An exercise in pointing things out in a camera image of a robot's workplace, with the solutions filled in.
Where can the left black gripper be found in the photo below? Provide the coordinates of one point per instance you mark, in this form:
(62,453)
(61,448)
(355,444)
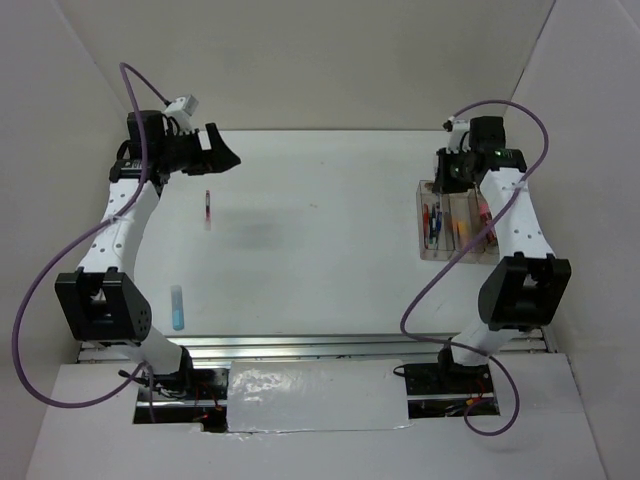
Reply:
(219,159)

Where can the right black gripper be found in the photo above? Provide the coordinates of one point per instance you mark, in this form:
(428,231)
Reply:
(443,183)

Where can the red gel pen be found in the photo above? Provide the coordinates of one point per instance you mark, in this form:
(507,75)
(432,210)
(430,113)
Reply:
(426,223)

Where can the green gel pen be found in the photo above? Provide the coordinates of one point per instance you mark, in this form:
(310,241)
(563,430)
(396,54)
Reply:
(432,222)

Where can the yellow cap highlighter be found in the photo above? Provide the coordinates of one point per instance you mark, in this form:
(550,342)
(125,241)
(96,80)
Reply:
(463,233)

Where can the pink cap highlighter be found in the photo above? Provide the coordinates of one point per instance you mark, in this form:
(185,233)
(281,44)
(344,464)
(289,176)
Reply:
(485,219)

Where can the blue cap highlighter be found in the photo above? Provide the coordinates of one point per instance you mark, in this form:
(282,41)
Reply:
(177,308)

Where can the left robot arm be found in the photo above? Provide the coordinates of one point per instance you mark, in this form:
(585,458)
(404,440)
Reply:
(99,299)

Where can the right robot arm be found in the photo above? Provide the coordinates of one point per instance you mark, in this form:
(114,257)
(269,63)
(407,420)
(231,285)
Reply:
(524,290)

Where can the clear container middle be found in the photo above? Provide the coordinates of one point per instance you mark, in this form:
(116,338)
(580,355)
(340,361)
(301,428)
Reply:
(460,206)

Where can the clear container left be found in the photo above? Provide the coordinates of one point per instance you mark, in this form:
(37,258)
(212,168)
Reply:
(424,194)

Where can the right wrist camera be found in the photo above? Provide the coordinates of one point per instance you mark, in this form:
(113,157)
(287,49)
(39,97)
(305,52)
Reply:
(458,131)

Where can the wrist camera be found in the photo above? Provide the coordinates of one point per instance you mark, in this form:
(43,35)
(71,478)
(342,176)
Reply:
(458,131)
(181,111)

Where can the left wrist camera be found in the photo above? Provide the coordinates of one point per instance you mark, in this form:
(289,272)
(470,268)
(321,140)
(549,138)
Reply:
(181,111)

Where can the aluminium frame rail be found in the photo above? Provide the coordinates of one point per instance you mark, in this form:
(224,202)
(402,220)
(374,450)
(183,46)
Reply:
(210,349)

